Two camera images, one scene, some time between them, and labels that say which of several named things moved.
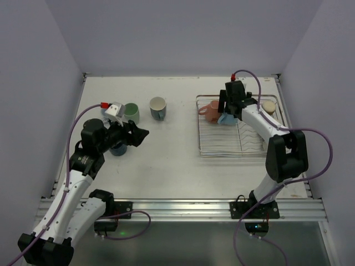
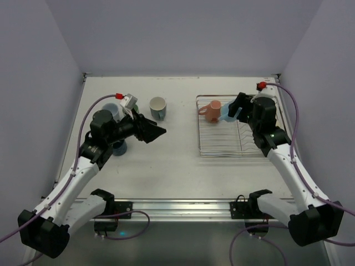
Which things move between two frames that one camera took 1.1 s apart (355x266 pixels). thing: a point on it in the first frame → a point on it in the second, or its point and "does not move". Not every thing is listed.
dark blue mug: [118, 149] does not move
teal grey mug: [158, 107] does not move
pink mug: [211, 111] does not move
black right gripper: [230, 108] → [241, 104]
